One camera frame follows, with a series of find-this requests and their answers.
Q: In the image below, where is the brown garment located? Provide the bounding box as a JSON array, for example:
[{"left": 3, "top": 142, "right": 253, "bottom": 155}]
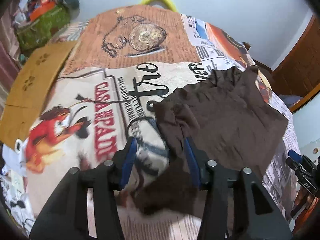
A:
[{"left": 134, "top": 66, "right": 288, "bottom": 217}]

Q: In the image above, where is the wooden door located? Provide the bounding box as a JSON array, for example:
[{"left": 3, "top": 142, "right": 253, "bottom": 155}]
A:
[{"left": 272, "top": 16, "right": 320, "bottom": 113}]

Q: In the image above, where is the striped pink curtain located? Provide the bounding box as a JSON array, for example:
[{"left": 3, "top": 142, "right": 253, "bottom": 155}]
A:
[{"left": 1, "top": 2, "right": 21, "bottom": 113}]

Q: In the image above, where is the printed bedspread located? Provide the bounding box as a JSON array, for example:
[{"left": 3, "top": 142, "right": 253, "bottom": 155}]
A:
[{"left": 1, "top": 5, "right": 298, "bottom": 239}]

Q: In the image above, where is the green patterned storage bag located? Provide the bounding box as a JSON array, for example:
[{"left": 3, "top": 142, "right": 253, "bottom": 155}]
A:
[{"left": 16, "top": 5, "right": 71, "bottom": 54}]

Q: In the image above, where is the orange box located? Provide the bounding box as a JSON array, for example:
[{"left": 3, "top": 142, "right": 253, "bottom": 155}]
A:
[{"left": 29, "top": 1, "right": 56, "bottom": 21}]

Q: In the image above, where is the yellow hoop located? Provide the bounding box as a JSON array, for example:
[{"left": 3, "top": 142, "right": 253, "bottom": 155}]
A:
[{"left": 140, "top": 0, "right": 178, "bottom": 12}]

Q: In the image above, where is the wooden bed frame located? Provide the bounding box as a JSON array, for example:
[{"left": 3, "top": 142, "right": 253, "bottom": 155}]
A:
[{"left": 242, "top": 42, "right": 274, "bottom": 83}]

